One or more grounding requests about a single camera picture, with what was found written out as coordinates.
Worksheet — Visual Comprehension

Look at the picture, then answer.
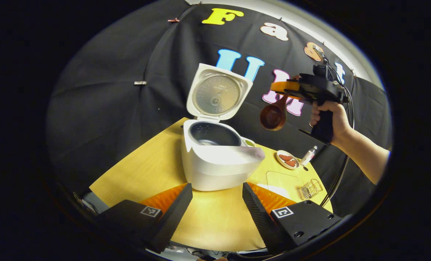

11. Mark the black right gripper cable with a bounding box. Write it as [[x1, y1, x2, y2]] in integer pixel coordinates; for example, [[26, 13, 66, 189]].
[[319, 83, 355, 208]]

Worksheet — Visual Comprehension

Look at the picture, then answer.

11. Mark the clear bottle with pink label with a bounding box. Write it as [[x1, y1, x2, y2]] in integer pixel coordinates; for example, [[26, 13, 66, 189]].
[[300, 146, 318, 166]]

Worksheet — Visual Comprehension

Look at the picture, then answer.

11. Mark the white round plate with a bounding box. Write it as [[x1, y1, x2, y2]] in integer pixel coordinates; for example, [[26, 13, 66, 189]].
[[276, 150, 300, 170]]

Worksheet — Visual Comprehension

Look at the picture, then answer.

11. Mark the clear container of rice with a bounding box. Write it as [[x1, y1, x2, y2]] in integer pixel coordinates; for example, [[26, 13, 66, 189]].
[[256, 171, 305, 200]]

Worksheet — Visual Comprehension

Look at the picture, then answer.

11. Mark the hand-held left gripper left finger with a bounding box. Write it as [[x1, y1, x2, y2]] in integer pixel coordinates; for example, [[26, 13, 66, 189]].
[[94, 183, 193, 254]]

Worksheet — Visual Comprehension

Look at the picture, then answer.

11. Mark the brown wooden spoon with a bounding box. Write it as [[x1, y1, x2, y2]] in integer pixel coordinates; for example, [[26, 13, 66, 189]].
[[260, 92, 290, 131]]

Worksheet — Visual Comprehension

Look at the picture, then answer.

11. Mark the white rice cooker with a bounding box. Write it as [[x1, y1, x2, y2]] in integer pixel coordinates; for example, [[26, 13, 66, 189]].
[[181, 63, 266, 191]]

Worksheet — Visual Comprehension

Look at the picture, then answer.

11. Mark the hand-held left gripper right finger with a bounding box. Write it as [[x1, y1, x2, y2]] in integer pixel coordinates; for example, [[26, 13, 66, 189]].
[[242, 182, 343, 254]]

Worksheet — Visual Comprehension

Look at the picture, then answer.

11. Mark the metal wire chopstick holder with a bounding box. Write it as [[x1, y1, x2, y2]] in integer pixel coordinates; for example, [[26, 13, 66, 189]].
[[297, 178, 324, 200]]

